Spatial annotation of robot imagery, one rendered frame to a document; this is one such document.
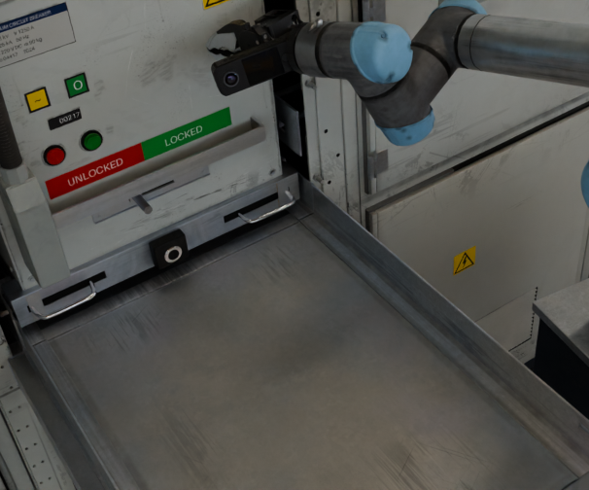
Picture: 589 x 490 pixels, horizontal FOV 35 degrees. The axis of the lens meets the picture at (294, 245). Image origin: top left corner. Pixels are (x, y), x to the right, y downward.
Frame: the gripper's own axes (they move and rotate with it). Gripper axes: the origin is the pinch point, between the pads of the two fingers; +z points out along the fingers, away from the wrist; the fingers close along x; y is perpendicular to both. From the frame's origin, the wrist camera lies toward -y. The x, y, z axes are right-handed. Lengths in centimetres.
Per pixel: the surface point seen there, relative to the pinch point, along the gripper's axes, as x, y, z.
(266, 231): -37.1, 3.9, 6.9
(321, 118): -19.6, 15.8, -2.2
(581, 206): -75, 80, -7
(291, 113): -16.9, 11.9, 0.3
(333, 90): -15.7, 18.6, -4.0
